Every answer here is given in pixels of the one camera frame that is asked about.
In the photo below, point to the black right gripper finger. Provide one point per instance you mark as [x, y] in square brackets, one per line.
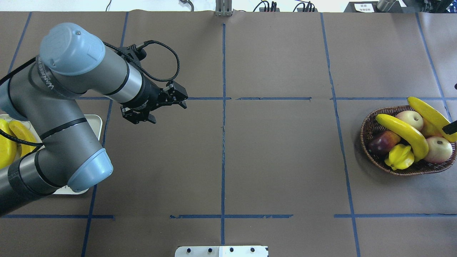
[450, 128]

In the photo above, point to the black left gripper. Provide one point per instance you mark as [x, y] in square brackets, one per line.
[149, 95]

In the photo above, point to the yellow banana basket edge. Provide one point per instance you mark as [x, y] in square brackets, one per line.
[432, 115]

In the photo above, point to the yellow banana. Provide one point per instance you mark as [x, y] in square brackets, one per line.
[406, 131]

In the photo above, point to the yellow banana moved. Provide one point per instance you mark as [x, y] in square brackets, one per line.
[8, 148]
[23, 133]

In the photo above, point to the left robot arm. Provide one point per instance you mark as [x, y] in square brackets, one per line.
[44, 90]

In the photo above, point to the yellow lemon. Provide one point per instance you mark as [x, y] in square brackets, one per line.
[429, 130]

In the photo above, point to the pink white peach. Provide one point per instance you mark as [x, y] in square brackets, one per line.
[413, 118]

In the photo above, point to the yellow starfruit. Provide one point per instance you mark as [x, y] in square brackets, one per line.
[400, 157]

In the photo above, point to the white bear tray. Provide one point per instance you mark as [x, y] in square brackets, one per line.
[96, 125]

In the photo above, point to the aluminium frame post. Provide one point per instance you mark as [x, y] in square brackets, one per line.
[223, 8]

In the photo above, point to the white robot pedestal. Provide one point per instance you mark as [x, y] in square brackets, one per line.
[222, 251]

